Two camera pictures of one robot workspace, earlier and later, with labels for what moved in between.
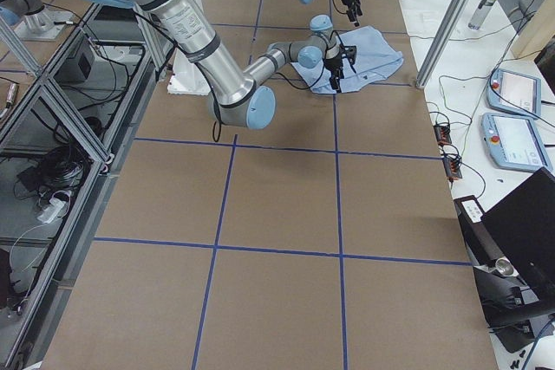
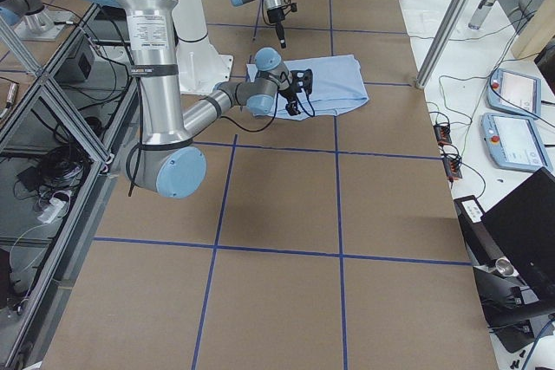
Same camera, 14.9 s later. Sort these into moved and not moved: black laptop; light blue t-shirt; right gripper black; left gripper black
Moved: light blue t-shirt; right gripper black; left gripper black
Not moved: black laptop
